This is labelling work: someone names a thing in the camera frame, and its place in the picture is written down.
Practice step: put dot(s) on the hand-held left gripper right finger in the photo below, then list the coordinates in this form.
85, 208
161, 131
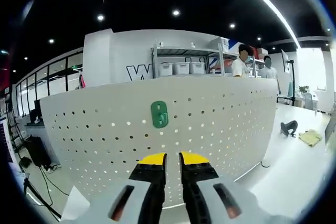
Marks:
197, 190

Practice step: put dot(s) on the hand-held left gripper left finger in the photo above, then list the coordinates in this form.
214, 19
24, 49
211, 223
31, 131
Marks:
152, 190

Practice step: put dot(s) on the green hook assembly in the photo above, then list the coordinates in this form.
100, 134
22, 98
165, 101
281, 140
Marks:
155, 119

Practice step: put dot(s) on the white perforated mounting plate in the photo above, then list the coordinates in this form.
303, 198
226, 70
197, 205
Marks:
210, 119

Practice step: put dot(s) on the white paper sheet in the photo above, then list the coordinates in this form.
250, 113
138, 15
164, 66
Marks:
74, 205

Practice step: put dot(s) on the black curved headrest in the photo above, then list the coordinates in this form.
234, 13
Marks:
288, 125

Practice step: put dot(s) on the black computer tower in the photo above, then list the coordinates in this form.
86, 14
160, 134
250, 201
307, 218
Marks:
38, 151

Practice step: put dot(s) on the white storage bin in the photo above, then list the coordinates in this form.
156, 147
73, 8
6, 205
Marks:
197, 67
182, 68
165, 69

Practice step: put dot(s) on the yellow-green folded cloth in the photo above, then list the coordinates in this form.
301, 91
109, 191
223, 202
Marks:
311, 137

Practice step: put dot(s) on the pink hanging bag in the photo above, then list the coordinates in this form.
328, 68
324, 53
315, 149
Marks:
82, 81

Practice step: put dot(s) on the grey metal shelving rack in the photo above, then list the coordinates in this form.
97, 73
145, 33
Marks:
183, 52

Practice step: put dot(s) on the display on black tripod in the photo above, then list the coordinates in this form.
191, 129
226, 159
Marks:
292, 77

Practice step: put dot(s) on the open laptop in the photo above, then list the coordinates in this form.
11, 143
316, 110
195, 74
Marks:
5, 142

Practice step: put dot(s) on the ceiling spotlights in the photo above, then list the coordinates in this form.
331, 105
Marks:
176, 12

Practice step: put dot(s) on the long ceiling light strip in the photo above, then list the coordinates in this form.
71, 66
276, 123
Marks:
265, 3

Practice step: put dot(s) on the black camera tripod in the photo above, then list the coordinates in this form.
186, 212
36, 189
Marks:
28, 182

